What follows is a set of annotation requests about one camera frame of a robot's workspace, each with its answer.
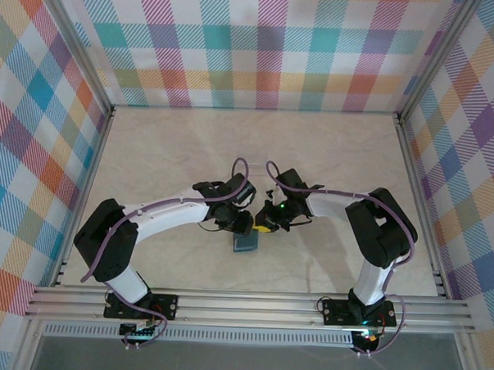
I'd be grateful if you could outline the blue leather card holder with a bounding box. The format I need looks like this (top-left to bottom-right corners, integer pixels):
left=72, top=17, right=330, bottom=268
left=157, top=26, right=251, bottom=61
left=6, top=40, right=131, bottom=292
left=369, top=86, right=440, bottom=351
left=230, top=228, right=261, bottom=255

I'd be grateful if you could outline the small circuit board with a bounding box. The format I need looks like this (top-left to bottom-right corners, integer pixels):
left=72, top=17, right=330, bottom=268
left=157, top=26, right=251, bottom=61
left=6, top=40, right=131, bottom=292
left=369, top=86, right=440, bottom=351
left=119, top=317, right=162, bottom=341
left=352, top=327, right=383, bottom=348

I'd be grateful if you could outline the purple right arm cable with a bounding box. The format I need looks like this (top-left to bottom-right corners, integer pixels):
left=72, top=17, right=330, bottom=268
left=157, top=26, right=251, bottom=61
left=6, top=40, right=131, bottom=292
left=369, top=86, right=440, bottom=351
left=257, top=160, right=422, bottom=361

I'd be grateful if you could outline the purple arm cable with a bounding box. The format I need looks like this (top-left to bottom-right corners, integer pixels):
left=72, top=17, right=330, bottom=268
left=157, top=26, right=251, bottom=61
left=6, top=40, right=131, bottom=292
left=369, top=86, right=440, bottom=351
left=257, top=160, right=422, bottom=361
left=78, top=150, right=252, bottom=354

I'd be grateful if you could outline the aluminium frame cross rail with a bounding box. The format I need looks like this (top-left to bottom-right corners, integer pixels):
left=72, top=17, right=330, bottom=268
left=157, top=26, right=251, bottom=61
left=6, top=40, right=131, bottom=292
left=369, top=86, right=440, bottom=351
left=22, top=278, right=478, bottom=339

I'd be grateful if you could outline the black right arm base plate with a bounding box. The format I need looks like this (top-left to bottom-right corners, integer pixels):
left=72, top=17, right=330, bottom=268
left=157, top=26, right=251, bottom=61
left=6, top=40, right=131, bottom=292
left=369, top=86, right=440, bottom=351
left=320, top=296, right=399, bottom=330

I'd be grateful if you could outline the slotted grey cable duct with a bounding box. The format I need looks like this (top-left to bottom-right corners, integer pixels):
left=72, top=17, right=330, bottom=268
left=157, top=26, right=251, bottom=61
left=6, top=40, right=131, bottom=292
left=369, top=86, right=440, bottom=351
left=42, top=321, right=356, bottom=350

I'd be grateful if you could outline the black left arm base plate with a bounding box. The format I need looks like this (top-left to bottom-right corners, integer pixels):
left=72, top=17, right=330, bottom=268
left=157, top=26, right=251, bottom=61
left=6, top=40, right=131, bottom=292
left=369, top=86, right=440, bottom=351
left=102, top=291, right=180, bottom=323

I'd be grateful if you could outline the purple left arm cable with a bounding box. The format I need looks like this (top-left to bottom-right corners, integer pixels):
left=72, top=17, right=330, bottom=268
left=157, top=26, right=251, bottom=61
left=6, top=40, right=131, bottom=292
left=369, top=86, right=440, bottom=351
left=78, top=150, right=252, bottom=354

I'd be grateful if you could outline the aluminium side rail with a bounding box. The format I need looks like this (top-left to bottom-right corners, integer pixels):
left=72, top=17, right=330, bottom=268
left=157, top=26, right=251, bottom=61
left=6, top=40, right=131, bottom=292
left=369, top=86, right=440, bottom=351
left=49, top=102, right=117, bottom=291
left=387, top=115, right=458, bottom=300

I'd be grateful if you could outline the aluminium frame post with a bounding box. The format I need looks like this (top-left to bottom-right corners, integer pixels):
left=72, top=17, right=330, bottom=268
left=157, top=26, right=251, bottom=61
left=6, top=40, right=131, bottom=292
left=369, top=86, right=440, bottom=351
left=392, top=0, right=480, bottom=126
left=36, top=0, right=120, bottom=113

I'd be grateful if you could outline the aluminium frame leg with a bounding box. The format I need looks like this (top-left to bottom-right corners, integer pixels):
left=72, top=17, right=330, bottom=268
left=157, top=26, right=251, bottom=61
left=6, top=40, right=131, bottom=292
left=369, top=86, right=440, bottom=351
left=11, top=318, right=45, bottom=370
left=451, top=332, right=482, bottom=370

